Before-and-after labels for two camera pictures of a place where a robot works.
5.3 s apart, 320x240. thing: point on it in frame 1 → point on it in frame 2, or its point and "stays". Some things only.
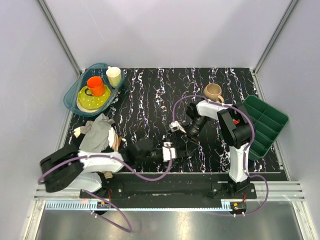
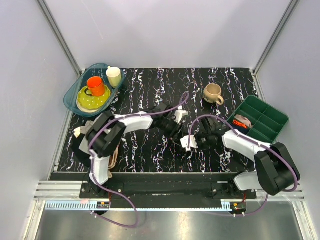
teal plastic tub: [70, 99] stays
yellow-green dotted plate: [92, 102] stays
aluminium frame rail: [278, 190] stays
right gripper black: [186, 129] → [202, 148]
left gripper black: [160, 148] → [174, 132]
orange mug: [95, 86] stays
